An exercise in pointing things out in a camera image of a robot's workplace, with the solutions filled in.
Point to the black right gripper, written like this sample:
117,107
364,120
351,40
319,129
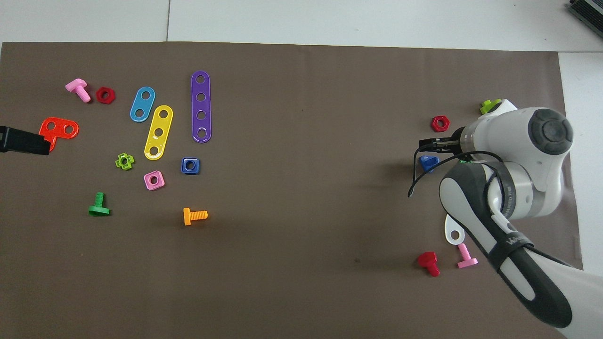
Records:
450,143

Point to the blue plastic screw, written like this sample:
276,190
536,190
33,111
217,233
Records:
427,163

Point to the blue square plastic nut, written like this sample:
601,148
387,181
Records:
184,170

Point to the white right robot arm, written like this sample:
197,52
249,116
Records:
518,188

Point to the red hexagonal plastic nut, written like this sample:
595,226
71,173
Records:
435,128
100,99

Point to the orange three-hole corner plate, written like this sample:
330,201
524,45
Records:
63,135

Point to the lime green plastic screw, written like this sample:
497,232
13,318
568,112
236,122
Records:
487,107

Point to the pink plastic screw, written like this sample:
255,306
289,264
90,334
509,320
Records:
77,87
464,252

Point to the white curved perforated plate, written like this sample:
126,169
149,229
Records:
450,226

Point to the lime green cross nut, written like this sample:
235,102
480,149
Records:
118,162

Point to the dark green plastic screw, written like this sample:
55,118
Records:
99,209

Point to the red plastic screw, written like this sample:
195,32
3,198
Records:
427,259

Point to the blue two-hole strip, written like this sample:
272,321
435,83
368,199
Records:
143,104

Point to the brown table mat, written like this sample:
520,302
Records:
306,188

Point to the yellow three-hole strip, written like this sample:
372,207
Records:
161,123

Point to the pink square plastic nut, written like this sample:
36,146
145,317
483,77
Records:
160,185

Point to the orange plastic screw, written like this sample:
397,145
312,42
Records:
187,216

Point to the purple four-hole strip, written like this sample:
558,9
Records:
201,106

